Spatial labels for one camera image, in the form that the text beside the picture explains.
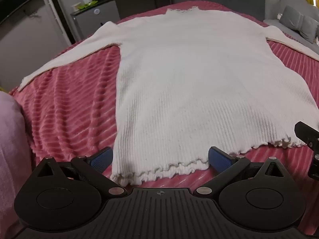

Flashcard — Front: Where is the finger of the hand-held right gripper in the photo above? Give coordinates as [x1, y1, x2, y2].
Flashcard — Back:
[294, 121, 319, 180]

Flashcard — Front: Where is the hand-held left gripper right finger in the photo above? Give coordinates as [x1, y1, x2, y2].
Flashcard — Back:
[196, 146, 292, 197]

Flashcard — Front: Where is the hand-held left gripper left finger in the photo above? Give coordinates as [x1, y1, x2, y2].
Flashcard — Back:
[32, 147, 127, 198]

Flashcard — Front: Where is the white ribbed knit sweater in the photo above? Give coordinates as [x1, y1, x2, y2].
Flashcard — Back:
[17, 6, 319, 187]

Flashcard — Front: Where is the pink ribbed blanket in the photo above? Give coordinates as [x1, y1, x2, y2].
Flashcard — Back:
[9, 0, 319, 234]

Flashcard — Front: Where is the light pink cloth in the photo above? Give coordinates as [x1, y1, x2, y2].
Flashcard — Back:
[0, 91, 35, 239]

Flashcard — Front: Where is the grey cushion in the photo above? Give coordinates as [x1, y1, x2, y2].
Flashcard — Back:
[279, 5, 319, 44]

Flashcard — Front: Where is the grey small cabinet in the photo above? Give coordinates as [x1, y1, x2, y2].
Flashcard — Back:
[70, 0, 121, 43]

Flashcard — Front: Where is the black television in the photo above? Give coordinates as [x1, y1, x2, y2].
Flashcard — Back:
[0, 0, 45, 23]

